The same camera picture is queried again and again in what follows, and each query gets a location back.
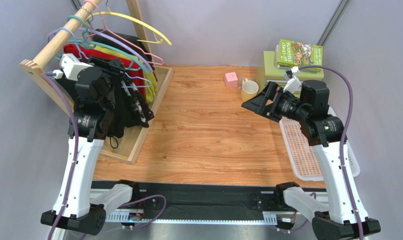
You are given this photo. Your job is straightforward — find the black white-patterned trousers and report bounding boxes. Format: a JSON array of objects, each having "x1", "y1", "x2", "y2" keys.
[{"x1": 57, "y1": 68, "x2": 154, "y2": 141}]

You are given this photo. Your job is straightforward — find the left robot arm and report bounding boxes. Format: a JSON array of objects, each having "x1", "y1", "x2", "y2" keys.
[{"x1": 40, "y1": 53, "x2": 141, "y2": 236}]

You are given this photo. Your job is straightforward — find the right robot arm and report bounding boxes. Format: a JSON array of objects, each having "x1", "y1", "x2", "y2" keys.
[{"x1": 242, "y1": 80, "x2": 381, "y2": 240}]

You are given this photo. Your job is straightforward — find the red garment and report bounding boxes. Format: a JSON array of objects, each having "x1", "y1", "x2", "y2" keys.
[{"x1": 62, "y1": 43, "x2": 146, "y2": 99}]

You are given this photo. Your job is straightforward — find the yellow mug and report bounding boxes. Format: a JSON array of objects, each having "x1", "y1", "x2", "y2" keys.
[{"x1": 241, "y1": 80, "x2": 259, "y2": 102}]

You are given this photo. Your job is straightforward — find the black garment on rack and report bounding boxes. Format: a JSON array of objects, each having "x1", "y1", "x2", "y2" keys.
[{"x1": 92, "y1": 31, "x2": 153, "y2": 62}]

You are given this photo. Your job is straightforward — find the green drawer box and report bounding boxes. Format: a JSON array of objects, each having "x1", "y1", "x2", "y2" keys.
[{"x1": 255, "y1": 50, "x2": 324, "y2": 93}]

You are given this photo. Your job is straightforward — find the yellow garment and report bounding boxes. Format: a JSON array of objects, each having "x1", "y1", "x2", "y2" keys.
[{"x1": 94, "y1": 45, "x2": 158, "y2": 103}]

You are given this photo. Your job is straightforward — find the pink cube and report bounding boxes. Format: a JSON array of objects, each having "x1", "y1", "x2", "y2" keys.
[{"x1": 224, "y1": 72, "x2": 239, "y2": 89}]

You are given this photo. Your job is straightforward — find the green comic book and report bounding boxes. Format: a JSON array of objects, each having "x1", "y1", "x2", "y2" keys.
[{"x1": 275, "y1": 39, "x2": 324, "y2": 69}]

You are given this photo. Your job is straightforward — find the white plastic basket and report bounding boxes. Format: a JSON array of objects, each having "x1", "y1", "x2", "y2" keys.
[{"x1": 278, "y1": 106, "x2": 361, "y2": 182}]

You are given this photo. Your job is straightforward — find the wooden clothes rack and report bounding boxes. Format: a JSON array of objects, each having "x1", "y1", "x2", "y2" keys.
[{"x1": 20, "y1": 0, "x2": 173, "y2": 164}]

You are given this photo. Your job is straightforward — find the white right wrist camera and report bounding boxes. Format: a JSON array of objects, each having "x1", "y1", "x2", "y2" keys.
[{"x1": 283, "y1": 66, "x2": 302, "y2": 94}]

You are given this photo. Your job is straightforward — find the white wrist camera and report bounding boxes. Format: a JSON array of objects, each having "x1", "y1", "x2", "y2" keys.
[
  {"x1": 283, "y1": 66, "x2": 302, "y2": 94},
  {"x1": 52, "y1": 53, "x2": 93, "y2": 82}
]

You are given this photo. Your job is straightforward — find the pink wire hanger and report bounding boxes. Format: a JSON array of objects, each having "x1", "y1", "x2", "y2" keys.
[{"x1": 83, "y1": 0, "x2": 172, "y2": 66}]

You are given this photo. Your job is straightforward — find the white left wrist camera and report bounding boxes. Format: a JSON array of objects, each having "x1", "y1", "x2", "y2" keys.
[{"x1": 52, "y1": 53, "x2": 93, "y2": 82}]

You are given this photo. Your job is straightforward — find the yellow wire hanger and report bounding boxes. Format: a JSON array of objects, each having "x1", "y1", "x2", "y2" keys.
[{"x1": 92, "y1": 11, "x2": 172, "y2": 46}]

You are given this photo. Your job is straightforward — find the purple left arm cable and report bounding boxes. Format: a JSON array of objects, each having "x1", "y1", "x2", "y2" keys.
[{"x1": 41, "y1": 71, "x2": 80, "y2": 240}]

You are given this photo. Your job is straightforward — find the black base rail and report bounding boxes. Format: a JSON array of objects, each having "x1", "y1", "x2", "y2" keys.
[{"x1": 88, "y1": 180, "x2": 329, "y2": 231}]

